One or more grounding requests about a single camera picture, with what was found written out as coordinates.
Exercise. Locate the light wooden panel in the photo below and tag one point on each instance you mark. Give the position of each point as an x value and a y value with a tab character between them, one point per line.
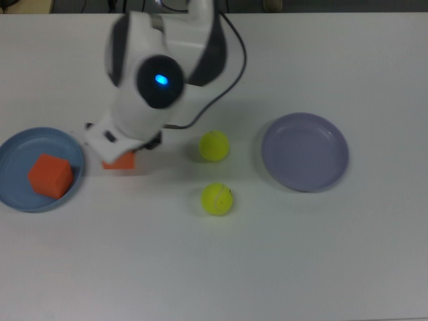
33	5

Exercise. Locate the orange cube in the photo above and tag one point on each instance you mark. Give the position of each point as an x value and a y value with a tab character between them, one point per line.
50	174
123	162

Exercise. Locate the beige round object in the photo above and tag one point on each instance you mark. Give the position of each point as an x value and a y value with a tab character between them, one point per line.
272	3

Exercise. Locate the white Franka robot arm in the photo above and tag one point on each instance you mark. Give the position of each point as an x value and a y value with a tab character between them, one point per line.
133	107

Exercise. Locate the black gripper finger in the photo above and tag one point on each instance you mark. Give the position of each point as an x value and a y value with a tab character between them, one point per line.
152	142

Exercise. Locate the yellow-green tennis ball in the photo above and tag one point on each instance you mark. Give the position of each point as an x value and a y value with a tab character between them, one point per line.
216	199
214	146

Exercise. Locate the purple plate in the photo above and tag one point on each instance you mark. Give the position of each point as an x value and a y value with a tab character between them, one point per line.
304	154

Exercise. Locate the blue plate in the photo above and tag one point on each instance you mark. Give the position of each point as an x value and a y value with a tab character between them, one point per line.
67	147

